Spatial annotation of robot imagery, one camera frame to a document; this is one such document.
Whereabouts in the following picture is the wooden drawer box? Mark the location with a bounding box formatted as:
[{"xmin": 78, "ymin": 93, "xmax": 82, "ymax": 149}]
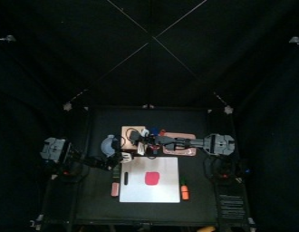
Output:
[{"xmin": 121, "ymin": 125, "xmax": 149, "ymax": 152}]

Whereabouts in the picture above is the orange toy carrot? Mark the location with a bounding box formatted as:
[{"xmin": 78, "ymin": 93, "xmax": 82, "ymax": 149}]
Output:
[{"xmin": 178, "ymin": 178, "xmax": 190, "ymax": 201}]

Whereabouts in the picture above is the white cutting board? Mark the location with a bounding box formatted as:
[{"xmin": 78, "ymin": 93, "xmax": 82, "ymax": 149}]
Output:
[{"xmin": 118, "ymin": 156, "xmax": 181, "ymax": 204}]

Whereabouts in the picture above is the grey bowl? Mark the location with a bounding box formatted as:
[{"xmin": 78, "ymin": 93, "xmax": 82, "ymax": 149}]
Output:
[{"xmin": 98, "ymin": 134, "xmax": 122, "ymax": 158}]

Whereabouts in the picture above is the yellow object at table edge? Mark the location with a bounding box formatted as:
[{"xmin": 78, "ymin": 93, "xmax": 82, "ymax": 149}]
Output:
[{"xmin": 195, "ymin": 225, "xmax": 217, "ymax": 232}]

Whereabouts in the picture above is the white printed label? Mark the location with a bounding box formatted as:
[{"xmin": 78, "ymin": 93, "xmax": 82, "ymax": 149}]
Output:
[{"xmin": 218, "ymin": 194, "xmax": 245, "ymax": 220}]

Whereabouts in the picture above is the pink tray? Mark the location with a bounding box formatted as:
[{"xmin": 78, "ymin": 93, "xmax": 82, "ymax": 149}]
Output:
[{"xmin": 161, "ymin": 131, "xmax": 197, "ymax": 157}]

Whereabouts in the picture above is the red dough piece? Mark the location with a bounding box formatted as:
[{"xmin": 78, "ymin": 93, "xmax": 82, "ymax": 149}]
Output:
[{"xmin": 143, "ymin": 171, "xmax": 162, "ymax": 186}]

